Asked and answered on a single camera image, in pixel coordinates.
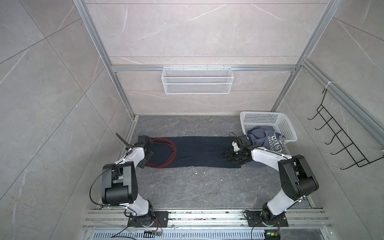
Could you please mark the white wire mesh wall basket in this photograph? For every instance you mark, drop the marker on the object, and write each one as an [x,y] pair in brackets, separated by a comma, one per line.
[197,80]

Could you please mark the white plastic laundry basket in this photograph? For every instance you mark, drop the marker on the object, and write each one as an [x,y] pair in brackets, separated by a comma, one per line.
[278,121]

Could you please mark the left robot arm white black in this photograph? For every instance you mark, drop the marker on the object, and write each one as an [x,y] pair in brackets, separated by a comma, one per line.
[120,184]

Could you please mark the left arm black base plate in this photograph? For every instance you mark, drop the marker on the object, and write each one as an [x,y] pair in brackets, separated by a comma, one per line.
[159,218]

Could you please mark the black wire hook rack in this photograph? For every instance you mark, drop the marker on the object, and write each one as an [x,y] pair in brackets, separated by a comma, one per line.
[341,135]

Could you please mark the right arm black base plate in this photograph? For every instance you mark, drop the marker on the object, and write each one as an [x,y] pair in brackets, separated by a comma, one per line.
[255,218]

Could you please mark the grey-blue printed tank top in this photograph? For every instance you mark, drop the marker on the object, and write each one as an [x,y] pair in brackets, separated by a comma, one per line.
[273,143]

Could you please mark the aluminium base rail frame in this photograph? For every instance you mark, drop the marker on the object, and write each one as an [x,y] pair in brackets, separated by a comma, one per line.
[207,224]

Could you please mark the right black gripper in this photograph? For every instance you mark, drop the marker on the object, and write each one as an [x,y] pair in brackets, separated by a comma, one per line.
[229,155]

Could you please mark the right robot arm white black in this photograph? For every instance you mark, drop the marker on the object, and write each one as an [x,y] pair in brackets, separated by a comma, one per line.
[296,177]

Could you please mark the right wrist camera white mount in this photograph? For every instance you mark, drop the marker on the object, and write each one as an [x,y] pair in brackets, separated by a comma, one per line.
[240,143]

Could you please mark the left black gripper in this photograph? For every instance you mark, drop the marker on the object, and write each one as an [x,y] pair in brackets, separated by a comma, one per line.
[141,165]

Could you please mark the navy tank top red trim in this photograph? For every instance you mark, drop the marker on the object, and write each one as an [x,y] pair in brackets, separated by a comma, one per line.
[179,152]

